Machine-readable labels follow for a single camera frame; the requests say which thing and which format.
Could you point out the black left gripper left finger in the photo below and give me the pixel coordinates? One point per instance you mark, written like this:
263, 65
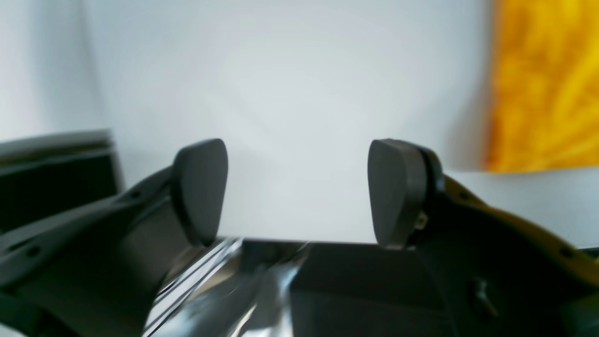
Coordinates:
97, 269

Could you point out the aluminium frame stand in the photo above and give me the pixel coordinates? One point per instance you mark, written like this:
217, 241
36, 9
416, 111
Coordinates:
45, 175

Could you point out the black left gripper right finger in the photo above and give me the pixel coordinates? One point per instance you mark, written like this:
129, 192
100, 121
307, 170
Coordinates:
498, 274

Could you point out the orange t-shirt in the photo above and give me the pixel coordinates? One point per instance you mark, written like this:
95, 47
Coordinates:
544, 81

